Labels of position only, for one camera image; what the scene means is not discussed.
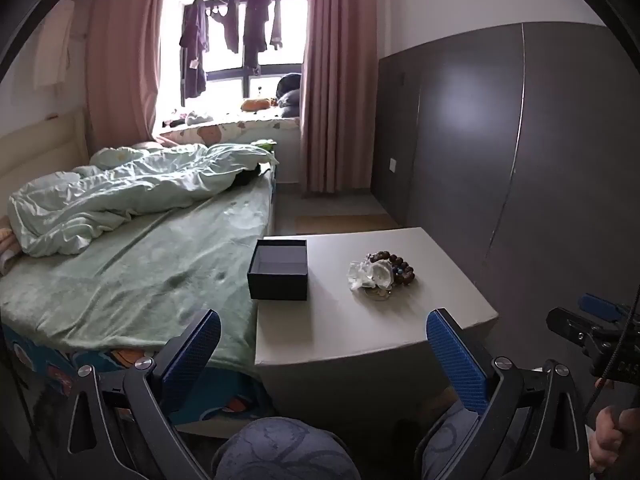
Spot brown wooden bead bracelet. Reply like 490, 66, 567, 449
366, 250, 418, 288

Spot person's right hand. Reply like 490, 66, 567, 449
588, 405, 639, 474

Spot person's knee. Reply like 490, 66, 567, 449
210, 417, 360, 479
416, 400, 478, 479

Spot dark grey wardrobe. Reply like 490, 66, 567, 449
371, 22, 639, 391

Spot orange plush toy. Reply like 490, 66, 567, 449
241, 98, 278, 113

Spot white square table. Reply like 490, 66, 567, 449
255, 228, 498, 408

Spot person's right knee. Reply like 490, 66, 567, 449
416, 400, 478, 479

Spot white air conditioner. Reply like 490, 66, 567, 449
34, 0, 75, 90

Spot light green duvet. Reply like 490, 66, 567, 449
6, 143, 278, 258

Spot window seat cushion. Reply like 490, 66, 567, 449
155, 118, 299, 146

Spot bed with green sheet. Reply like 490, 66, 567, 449
1, 167, 273, 425

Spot dark pillows on sill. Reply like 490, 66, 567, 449
276, 73, 302, 118

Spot pink left curtain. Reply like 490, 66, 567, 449
86, 0, 164, 152

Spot hanging dark clothes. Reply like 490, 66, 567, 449
179, 0, 283, 100

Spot beige headboard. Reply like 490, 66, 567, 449
0, 110, 89, 200

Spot black jewelry box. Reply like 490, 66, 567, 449
246, 238, 309, 301

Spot person's left knee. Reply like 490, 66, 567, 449
210, 417, 360, 479

